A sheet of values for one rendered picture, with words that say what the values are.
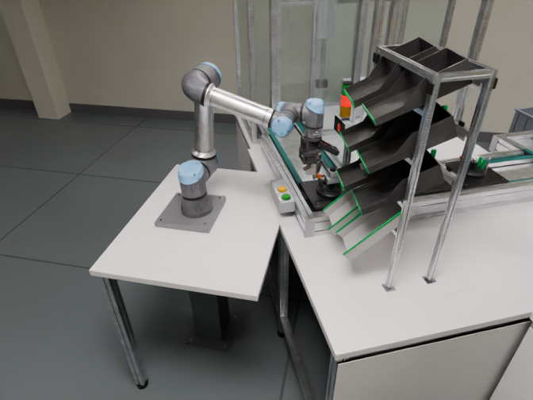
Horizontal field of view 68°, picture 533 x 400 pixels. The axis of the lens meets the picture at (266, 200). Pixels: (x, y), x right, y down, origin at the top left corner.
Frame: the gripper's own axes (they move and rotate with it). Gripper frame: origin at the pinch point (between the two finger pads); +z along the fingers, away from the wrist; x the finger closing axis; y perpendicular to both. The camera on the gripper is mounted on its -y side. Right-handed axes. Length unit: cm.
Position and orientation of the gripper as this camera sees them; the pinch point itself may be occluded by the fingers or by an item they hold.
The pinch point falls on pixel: (315, 175)
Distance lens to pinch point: 179.5
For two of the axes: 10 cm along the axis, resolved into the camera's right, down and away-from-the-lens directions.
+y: -9.7, 1.3, -1.8
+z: 0.1, 8.3, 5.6
